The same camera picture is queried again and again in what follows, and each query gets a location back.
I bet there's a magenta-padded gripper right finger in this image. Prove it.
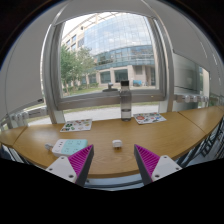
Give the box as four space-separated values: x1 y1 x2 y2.
133 143 184 186

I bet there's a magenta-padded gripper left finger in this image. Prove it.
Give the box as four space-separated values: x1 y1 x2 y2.
45 144 95 188

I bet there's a white and mint power strip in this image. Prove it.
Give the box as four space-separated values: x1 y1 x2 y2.
51 138 89 158

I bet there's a sticker sheet with green stickers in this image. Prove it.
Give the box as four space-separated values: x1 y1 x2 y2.
59 118 93 133

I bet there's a sticker sheet with red stickers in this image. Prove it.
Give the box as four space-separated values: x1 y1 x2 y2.
132 112 167 126

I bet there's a row of black chairs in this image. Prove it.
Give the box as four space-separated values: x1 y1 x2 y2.
176 116 224 168

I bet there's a clear black-capped water bottle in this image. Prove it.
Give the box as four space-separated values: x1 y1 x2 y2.
119 79 133 122

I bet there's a grey roller blind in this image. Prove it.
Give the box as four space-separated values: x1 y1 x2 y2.
2 19 56 116

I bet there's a green tree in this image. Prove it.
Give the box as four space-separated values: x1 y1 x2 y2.
59 44 98 96

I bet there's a glass-fronted building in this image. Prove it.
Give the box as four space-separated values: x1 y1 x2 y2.
60 12 158 88

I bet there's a grey window frame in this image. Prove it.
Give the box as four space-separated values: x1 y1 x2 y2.
41 6 176 125

